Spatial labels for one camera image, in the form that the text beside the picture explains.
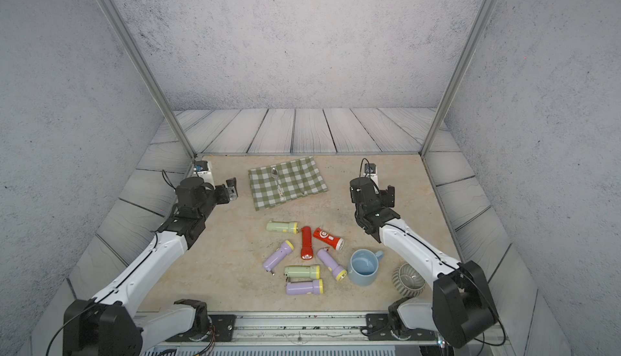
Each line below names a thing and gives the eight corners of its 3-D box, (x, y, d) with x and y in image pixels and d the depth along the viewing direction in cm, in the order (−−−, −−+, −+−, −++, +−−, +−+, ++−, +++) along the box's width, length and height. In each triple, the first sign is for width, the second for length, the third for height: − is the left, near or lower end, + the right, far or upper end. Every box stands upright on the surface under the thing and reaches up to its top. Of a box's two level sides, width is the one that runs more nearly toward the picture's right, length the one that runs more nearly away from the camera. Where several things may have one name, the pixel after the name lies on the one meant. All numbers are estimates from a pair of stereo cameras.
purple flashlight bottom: (287, 295, 81) (286, 291, 78) (288, 283, 84) (287, 279, 80) (323, 295, 81) (323, 291, 78) (323, 283, 84) (323, 279, 80)
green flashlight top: (267, 232, 96) (265, 227, 93) (269, 224, 98) (268, 219, 95) (298, 235, 95) (297, 231, 92) (299, 227, 97) (299, 222, 94)
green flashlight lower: (285, 280, 84) (284, 276, 81) (286, 269, 86) (285, 265, 83) (319, 279, 84) (319, 276, 81) (319, 269, 86) (319, 265, 83)
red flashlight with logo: (313, 236, 94) (313, 231, 91) (318, 229, 96) (318, 224, 93) (339, 252, 90) (340, 248, 87) (344, 245, 92) (345, 240, 89)
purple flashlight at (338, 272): (339, 283, 83) (339, 281, 81) (316, 254, 90) (316, 251, 87) (348, 276, 84) (349, 273, 82) (325, 248, 91) (325, 244, 89)
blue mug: (349, 286, 83) (351, 277, 77) (346, 258, 89) (348, 248, 83) (382, 285, 83) (387, 277, 77) (377, 258, 89) (382, 248, 83)
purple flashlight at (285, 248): (263, 268, 86) (261, 265, 84) (286, 241, 93) (285, 237, 91) (272, 276, 85) (271, 273, 82) (295, 248, 91) (294, 244, 89)
